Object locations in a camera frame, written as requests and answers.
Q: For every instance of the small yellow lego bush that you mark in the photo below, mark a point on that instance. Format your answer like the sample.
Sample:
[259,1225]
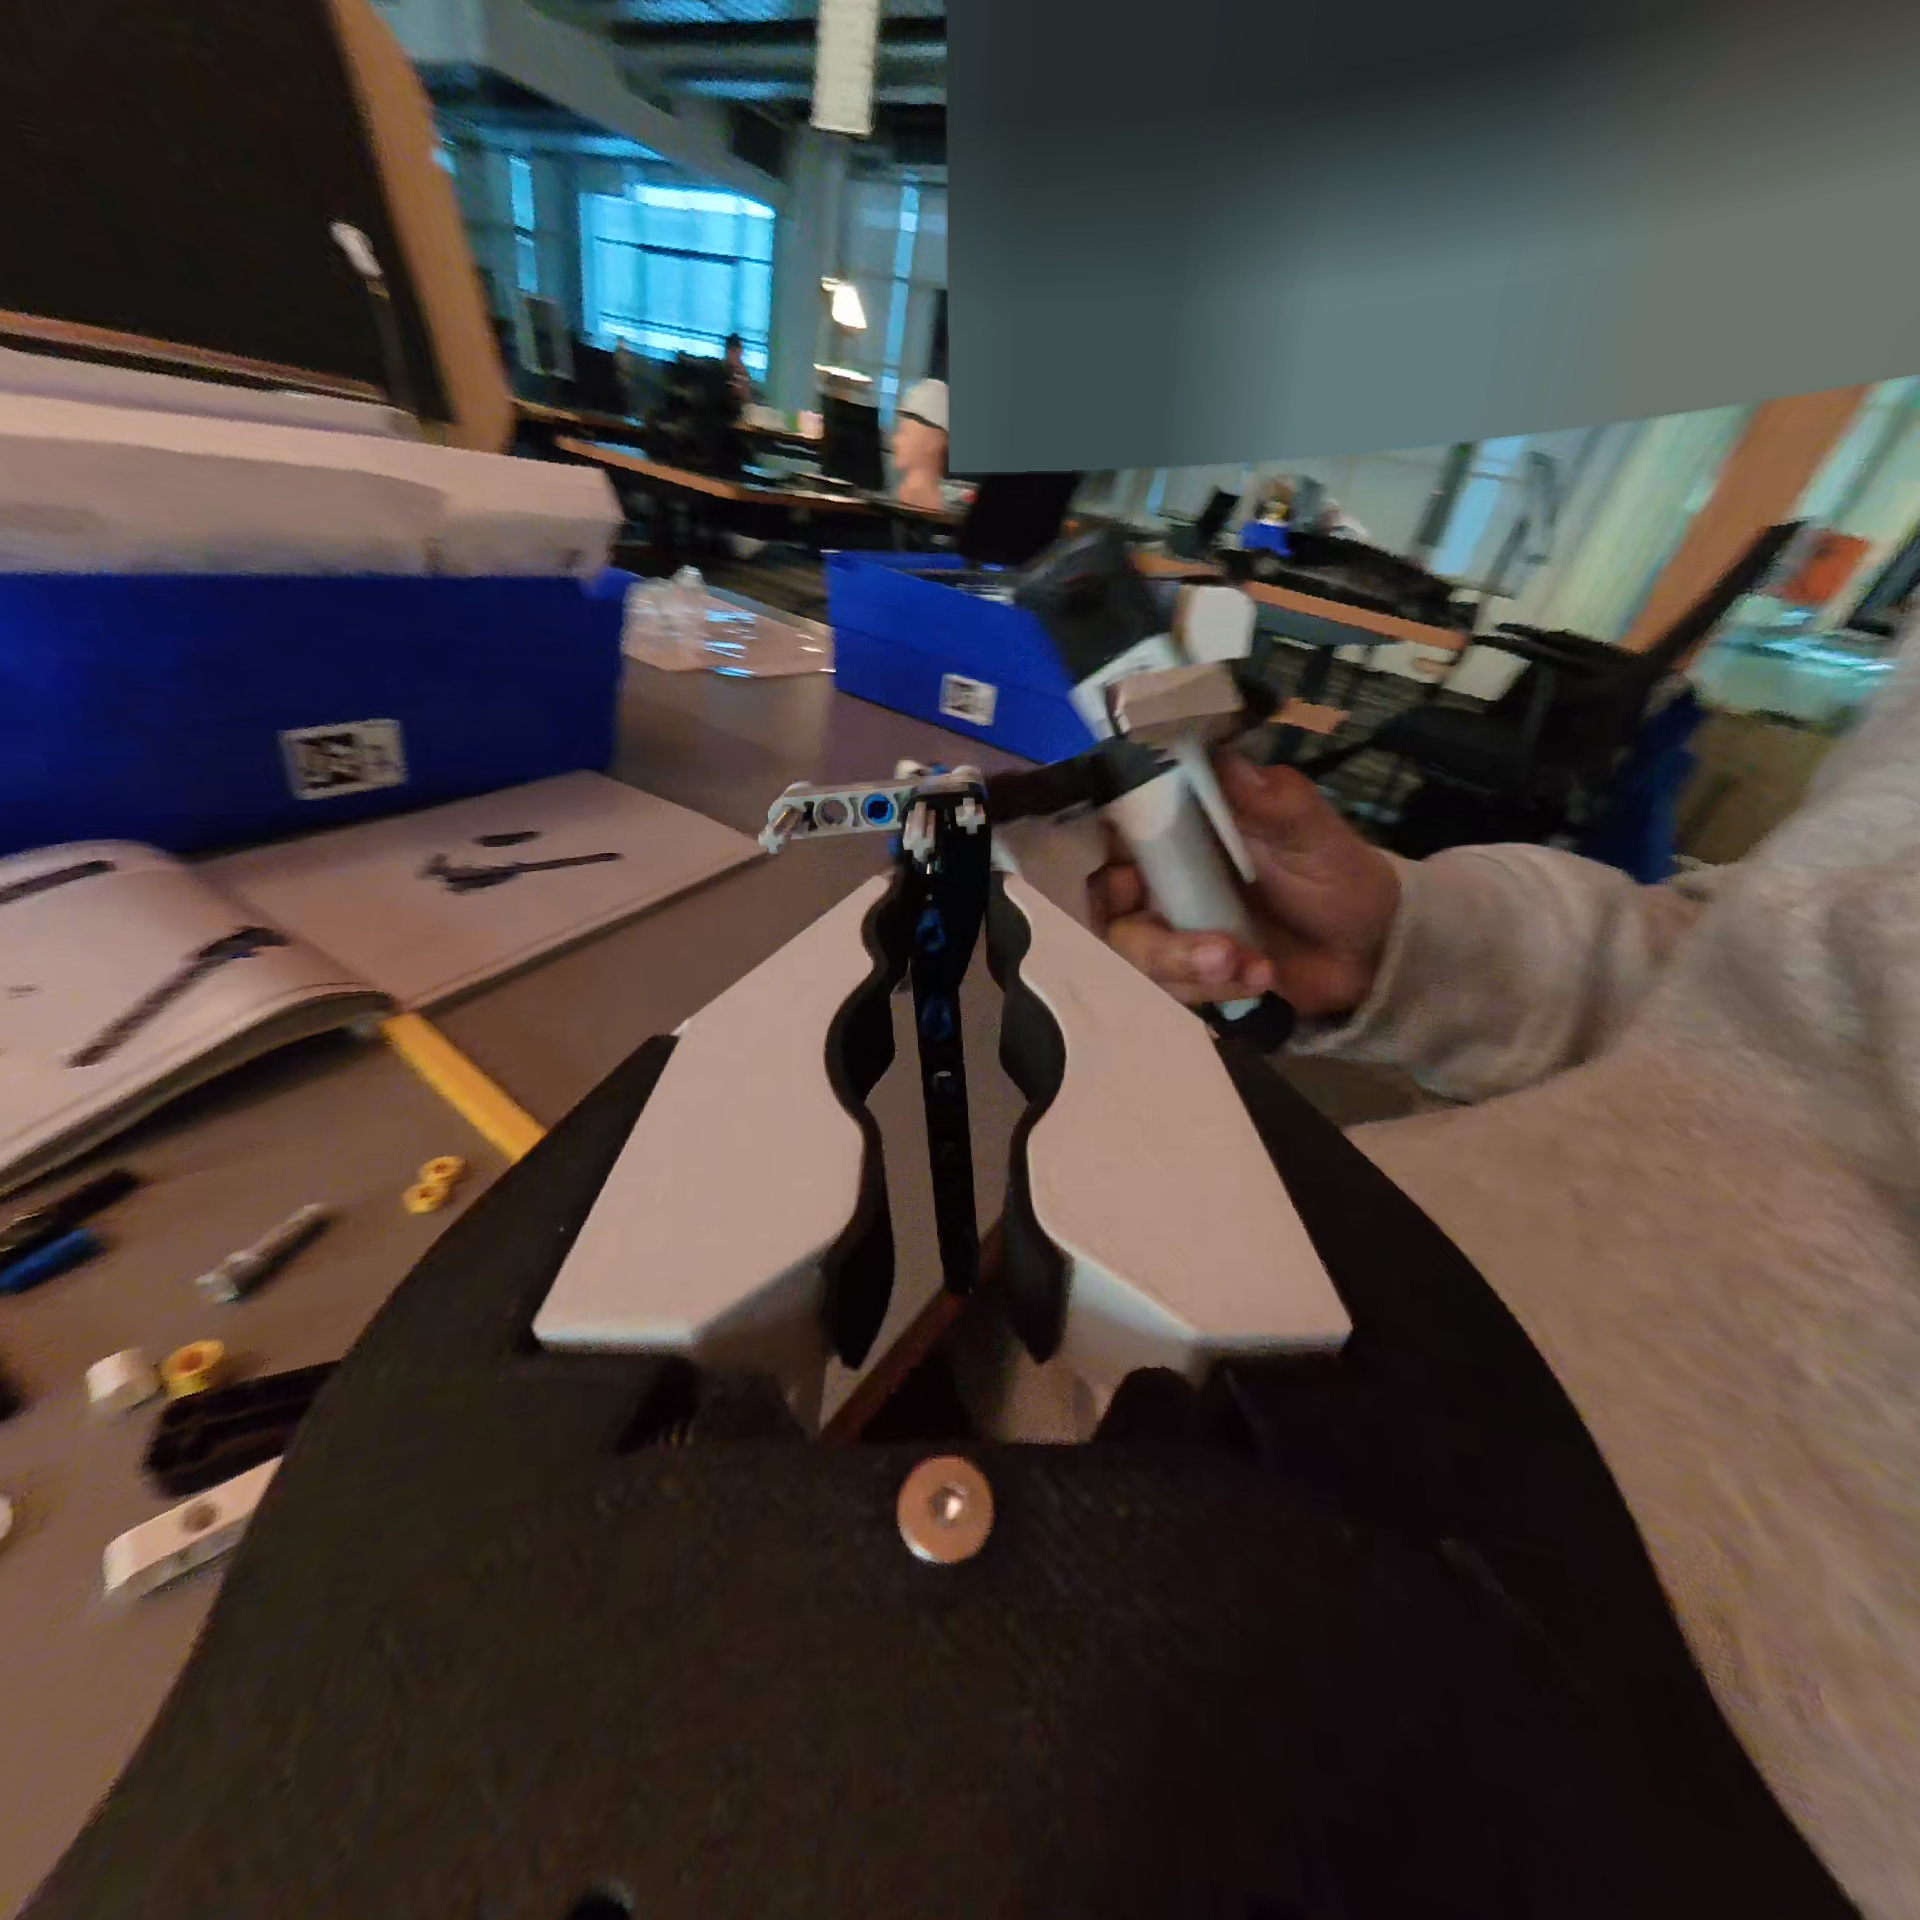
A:
[435,1182]
[193,1366]

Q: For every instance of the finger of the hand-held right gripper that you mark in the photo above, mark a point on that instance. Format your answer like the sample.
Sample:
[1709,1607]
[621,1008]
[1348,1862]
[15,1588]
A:
[1219,623]
[1177,702]

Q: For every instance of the curved black lego piece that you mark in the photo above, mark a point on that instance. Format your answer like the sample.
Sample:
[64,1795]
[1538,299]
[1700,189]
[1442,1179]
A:
[224,1433]

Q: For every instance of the lego instruction booklet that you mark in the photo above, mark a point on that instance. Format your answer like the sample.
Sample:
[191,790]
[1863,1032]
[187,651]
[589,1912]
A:
[300,916]

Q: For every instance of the black lego beam blue pins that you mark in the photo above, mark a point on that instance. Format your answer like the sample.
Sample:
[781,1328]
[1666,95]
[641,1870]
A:
[944,1109]

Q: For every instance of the light grey lego liftarm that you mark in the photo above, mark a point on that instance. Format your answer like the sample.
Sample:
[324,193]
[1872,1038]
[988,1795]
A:
[181,1529]

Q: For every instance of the large blue storage bin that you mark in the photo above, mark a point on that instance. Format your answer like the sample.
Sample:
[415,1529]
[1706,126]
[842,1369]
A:
[224,704]

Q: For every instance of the white bags in bin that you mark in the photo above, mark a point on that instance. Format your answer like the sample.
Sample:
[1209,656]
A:
[269,480]

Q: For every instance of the person's grey hoodie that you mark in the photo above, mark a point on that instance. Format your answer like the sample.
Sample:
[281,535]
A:
[1723,1501]

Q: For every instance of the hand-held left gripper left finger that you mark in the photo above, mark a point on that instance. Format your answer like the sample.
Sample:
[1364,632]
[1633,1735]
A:
[705,1184]

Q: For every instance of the blue lego pin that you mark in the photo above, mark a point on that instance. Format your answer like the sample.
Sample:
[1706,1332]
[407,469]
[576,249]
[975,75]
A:
[43,1260]

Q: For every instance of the grey lego axle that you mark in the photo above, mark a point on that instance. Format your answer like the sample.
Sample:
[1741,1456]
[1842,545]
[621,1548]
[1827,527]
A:
[264,1254]

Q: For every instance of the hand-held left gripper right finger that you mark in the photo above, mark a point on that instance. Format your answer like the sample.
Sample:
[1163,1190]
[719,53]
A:
[1184,1184]

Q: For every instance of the cardboard box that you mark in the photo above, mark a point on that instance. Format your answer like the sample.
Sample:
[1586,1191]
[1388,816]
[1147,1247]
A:
[194,182]

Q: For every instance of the long yellow lego beam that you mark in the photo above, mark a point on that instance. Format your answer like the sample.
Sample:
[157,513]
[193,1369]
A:
[457,1079]

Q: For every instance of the hanging white lamp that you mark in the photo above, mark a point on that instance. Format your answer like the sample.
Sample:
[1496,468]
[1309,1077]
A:
[844,68]

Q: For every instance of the clear plastic bag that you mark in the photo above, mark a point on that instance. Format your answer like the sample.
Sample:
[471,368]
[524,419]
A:
[721,623]

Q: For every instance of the person's right hand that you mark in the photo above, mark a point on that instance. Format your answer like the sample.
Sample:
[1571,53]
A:
[1320,902]

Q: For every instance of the person's right forearm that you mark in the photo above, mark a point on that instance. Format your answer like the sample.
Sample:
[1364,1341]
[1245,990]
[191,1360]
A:
[1620,932]

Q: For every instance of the black office chair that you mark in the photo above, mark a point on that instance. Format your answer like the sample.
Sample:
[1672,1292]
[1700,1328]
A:
[1575,704]

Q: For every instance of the light grey lego beam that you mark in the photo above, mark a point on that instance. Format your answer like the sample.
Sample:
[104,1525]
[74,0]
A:
[832,815]

